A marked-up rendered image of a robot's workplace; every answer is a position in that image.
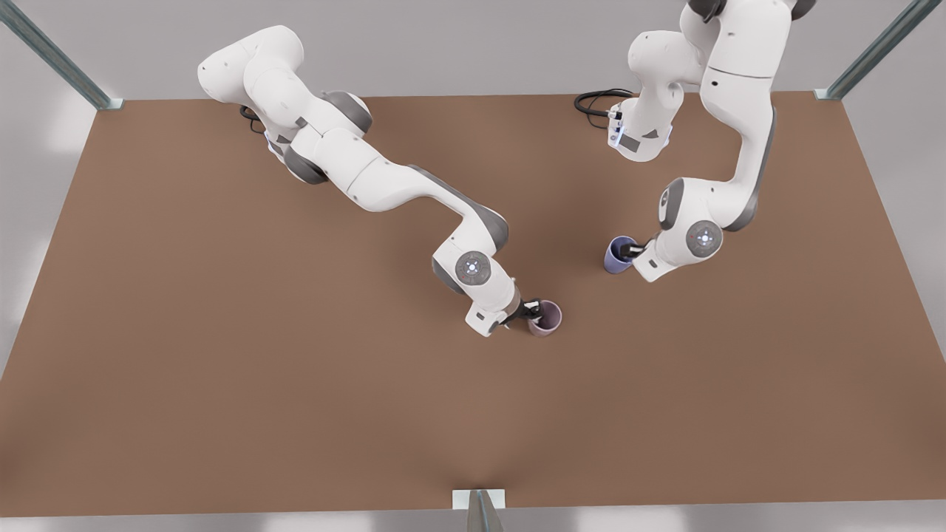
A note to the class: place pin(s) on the pink cup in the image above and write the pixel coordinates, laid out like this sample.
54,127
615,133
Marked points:
547,318

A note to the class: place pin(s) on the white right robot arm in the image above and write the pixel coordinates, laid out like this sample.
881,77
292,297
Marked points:
384,181

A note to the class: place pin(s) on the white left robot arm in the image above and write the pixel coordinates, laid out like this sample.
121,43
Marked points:
732,96

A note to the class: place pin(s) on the purple cup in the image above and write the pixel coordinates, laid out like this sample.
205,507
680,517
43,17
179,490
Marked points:
615,256

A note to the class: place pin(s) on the silver frame post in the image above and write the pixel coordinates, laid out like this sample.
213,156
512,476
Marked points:
55,53
876,50
482,511

